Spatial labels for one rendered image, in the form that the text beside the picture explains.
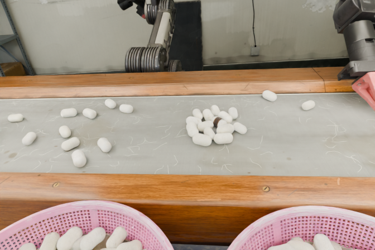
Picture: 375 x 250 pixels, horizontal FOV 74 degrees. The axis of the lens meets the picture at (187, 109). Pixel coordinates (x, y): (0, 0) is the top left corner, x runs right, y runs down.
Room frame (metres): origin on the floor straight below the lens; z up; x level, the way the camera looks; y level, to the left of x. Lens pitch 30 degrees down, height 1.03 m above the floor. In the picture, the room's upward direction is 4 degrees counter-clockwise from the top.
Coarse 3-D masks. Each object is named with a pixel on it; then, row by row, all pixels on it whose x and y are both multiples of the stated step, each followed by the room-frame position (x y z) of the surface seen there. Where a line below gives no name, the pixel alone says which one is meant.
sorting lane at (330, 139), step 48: (192, 96) 0.57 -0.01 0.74; (240, 96) 0.55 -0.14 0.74; (288, 96) 0.54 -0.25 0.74; (336, 96) 0.52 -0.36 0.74; (0, 144) 0.42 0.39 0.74; (48, 144) 0.41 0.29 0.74; (96, 144) 0.40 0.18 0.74; (144, 144) 0.39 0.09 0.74; (192, 144) 0.37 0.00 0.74; (240, 144) 0.36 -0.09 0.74; (288, 144) 0.35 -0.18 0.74; (336, 144) 0.34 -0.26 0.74
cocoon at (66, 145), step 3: (72, 138) 0.39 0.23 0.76; (75, 138) 0.39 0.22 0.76; (78, 138) 0.40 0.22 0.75; (66, 141) 0.39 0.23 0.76; (69, 141) 0.39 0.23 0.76; (72, 141) 0.39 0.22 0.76; (75, 141) 0.39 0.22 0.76; (78, 141) 0.39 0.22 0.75; (63, 144) 0.38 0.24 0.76; (66, 144) 0.38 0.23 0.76; (69, 144) 0.38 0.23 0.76; (72, 144) 0.38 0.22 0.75; (75, 144) 0.39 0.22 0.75; (78, 144) 0.39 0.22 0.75; (63, 147) 0.38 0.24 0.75; (66, 147) 0.38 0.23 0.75; (69, 147) 0.38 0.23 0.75; (72, 147) 0.38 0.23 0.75; (66, 150) 0.38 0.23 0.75
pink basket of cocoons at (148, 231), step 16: (48, 208) 0.22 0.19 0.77; (64, 208) 0.22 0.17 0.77; (80, 208) 0.23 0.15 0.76; (96, 208) 0.22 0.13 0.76; (112, 208) 0.22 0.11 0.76; (128, 208) 0.21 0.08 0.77; (16, 224) 0.20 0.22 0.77; (32, 224) 0.21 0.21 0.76; (48, 224) 0.21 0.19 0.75; (64, 224) 0.22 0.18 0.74; (80, 224) 0.22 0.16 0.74; (96, 224) 0.22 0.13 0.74; (112, 224) 0.22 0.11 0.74; (128, 224) 0.21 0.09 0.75; (144, 224) 0.20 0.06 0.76; (0, 240) 0.19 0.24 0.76; (16, 240) 0.19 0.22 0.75; (128, 240) 0.20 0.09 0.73; (144, 240) 0.19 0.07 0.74; (160, 240) 0.17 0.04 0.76
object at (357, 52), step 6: (354, 42) 0.53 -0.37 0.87; (360, 42) 0.52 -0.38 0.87; (372, 42) 0.51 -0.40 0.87; (348, 48) 0.54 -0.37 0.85; (354, 48) 0.52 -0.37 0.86; (360, 48) 0.51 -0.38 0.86; (366, 48) 0.50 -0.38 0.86; (372, 48) 0.50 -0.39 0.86; (348, 54) 0.53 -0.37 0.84; (354, 54) 0.51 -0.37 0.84; (360, 54) 0.50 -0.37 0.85; (366, 54) 0.49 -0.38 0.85; (372, 54) 0.49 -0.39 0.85; (354, 60) 0.50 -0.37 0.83; (360, 60) 0.49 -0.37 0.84; (366, 60) 0.48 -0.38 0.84; (372, 60) 0.47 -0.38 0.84; (348, 66) 0.48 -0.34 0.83; (342, 72) 0.50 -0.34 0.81; (342, 78) 0.50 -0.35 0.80; (348, 78) 0.50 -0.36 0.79; (354, 78) 0.50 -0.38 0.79
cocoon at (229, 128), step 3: (219, 126) 0.40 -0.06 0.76; (222, 126) 0.40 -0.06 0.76; (225, 126) 0.40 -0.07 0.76; (228, 126) 0.40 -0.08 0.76; (231, 126) 0.40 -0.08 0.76; (219, 129) 0.39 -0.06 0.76; (222, 129) 0.39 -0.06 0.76; (225, 129) 0.39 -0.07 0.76; (228, 129) 0.39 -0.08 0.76; (231, 129) 0.39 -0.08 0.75; (219, 132) 0.39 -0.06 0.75; (222, 132) 0.39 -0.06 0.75; (225, 132) 0.39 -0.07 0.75; (228, 132) 0.39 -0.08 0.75; (231, 132) 0.39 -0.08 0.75
